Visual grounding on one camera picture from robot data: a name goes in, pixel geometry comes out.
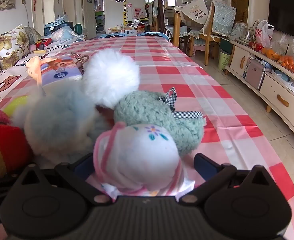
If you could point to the white plastic bag red print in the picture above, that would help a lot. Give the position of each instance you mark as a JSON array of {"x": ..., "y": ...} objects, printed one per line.
[{"x": 263, "y": 33}]

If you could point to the light blue fluffy plush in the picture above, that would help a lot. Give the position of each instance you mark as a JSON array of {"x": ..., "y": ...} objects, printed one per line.
[{"x": 59, "y": 122}]

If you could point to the giraffe height chart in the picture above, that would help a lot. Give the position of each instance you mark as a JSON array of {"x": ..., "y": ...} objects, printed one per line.
[{"x": 125, "y": 0}]

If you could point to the red box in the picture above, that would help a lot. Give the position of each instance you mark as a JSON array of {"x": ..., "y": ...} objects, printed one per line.
[{"x": 43, "y": 42}]

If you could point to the light blue plastic bag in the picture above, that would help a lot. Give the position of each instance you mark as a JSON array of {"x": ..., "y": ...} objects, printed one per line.
[{"x": 64, "y": 33}]

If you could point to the silver pink case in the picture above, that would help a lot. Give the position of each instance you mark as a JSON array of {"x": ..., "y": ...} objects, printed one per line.
[{"x": 254, "y": 73}]

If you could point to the wooden chair teal lace cover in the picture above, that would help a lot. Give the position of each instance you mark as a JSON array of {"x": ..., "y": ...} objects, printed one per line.
[{"x": 222, "y": 17}]

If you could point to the dark green lidded bin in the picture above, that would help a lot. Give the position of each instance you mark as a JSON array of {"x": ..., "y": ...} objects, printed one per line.
[{"x": 78, "y": 28}]

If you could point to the teal plush with checked bow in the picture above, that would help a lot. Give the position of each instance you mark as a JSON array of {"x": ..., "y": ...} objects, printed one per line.
[{"x": 147, "y": 112}]

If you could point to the pink stool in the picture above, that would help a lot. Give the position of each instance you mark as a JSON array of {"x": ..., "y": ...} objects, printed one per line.
[{"x": 199, "y": 50}]

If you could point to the flat yellow box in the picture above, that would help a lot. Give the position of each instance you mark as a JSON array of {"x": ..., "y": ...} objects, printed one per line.
[{"x": 40, "y": 51}]

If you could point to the glass kettle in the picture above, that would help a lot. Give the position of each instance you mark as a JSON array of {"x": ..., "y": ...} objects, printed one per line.
[{"x": 247, "y": 33}]

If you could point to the floral sofa cushion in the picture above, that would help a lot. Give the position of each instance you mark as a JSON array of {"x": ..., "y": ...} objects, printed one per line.
[{"x": 9, "y": 46}]

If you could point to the sofa with cartoon cover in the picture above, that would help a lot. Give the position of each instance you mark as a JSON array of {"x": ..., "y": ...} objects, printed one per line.
[{"x": 14, "y": 80}]

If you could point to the cartoon printed white cloth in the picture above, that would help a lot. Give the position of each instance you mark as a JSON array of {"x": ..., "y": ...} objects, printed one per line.
[{"x": 194, "y": 10}]

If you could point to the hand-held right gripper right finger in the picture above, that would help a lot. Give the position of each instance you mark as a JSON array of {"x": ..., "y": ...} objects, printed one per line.
[{"x": 204, "y": 165}]

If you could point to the dark blue suitcase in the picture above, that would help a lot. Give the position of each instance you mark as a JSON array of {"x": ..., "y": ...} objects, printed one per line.
[{"x": 59, "y": 26}]

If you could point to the chair with brown jacket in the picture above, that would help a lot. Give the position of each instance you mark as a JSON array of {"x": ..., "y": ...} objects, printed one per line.
[{"x": 159, "y": 12}]

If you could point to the bag of oranges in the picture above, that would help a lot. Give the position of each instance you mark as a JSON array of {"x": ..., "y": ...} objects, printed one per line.
[
  {"x": 290, "y": 62},
  {"x": 272, "y": 53}
]

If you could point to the cream television cabinet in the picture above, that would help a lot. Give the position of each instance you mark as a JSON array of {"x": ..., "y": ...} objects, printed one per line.
[{"x": 282, "y": 102}]

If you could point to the stack of storage drawers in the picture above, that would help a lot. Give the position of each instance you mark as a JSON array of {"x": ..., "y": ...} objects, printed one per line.
[{"x": 99, "y": 18}]

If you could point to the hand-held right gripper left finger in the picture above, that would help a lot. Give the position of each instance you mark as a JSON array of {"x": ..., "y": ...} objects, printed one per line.
[{"x": 84, "y": 166}]

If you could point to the white blue carton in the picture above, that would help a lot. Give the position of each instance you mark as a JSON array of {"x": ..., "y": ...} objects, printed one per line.
[{"x": 130, "y": 32}]

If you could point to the light green trash bin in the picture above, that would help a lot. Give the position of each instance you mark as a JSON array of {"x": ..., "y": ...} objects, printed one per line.
[{"x": 224, "y": 60}]

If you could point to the red yellow plush toy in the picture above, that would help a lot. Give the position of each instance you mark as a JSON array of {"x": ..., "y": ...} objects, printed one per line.
[{"x": 4, "y": 150}]

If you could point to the white plush pouch pink trim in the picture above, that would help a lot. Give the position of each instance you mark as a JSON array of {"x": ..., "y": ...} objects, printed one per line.
[{"x": 142, "y": 160}]

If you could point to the cartoon printed tissue pack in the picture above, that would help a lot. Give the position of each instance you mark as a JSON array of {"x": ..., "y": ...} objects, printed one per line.
[{"x": 59, "y": 73}]

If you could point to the red white checked tablecloth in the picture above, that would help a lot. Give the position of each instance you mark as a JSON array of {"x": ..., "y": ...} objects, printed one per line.
[{"x": 162, "y": 62}]

